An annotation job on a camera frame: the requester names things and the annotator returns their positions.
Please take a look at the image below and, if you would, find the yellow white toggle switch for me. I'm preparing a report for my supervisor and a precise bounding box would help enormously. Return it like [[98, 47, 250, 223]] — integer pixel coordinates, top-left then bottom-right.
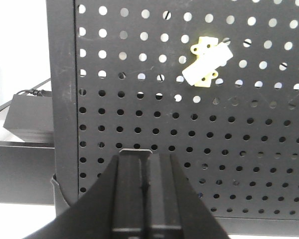
[[182, 36, 233, 88]]

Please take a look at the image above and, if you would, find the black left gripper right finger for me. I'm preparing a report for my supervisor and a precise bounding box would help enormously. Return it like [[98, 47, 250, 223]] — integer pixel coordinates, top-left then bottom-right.
[[145, 154, 228, 239]]

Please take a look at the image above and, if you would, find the black perforated pegboard panel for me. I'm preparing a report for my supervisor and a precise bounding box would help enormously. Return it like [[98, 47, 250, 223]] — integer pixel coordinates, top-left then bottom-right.
[[46, 0, 299, 237]]

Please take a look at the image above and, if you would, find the black flat box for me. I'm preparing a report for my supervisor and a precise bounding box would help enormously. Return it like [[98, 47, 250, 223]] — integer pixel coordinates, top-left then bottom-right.
[[0, 141, 55, 205]]

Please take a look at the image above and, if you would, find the black power adapter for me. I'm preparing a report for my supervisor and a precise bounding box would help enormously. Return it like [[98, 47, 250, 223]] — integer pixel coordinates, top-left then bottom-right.
[[3, 89, 54, 143]]

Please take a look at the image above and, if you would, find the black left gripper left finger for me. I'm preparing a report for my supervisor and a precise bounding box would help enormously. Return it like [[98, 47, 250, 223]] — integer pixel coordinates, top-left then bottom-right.
[[28, 149, 147, 239]]

